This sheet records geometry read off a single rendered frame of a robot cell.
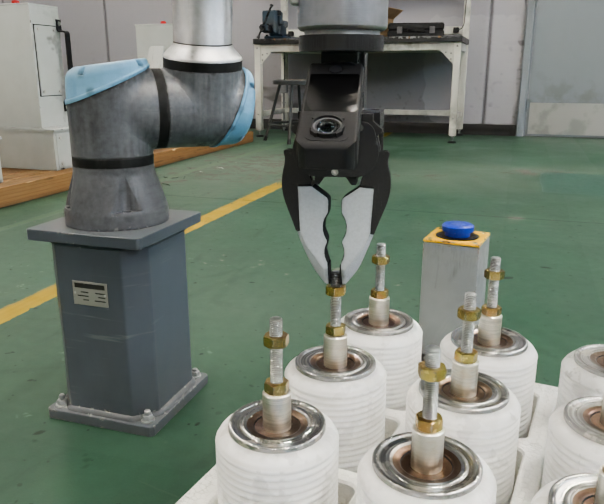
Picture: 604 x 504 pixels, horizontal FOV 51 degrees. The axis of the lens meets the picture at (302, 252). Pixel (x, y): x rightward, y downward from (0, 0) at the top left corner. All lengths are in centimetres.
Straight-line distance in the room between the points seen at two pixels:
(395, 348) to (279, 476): 24
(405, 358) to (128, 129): 50
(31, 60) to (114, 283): 230
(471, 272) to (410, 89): 496
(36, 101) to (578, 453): 287
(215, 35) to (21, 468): 65
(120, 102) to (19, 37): 228
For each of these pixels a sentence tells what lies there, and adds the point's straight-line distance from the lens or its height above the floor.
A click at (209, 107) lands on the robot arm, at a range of 95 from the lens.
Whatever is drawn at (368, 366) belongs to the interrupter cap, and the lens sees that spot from 60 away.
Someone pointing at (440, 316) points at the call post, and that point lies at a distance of 84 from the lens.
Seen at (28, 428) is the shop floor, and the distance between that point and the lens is 108.
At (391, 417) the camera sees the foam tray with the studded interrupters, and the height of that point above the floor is 18.
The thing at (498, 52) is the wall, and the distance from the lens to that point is 566.
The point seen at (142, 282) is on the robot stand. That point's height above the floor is 23.
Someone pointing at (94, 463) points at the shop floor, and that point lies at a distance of 96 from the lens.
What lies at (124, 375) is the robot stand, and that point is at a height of 9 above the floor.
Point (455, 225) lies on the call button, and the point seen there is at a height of 33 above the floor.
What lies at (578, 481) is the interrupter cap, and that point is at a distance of 49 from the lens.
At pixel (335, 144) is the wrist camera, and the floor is 47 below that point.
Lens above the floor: 52
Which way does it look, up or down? 16 degrees down
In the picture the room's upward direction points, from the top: straight up
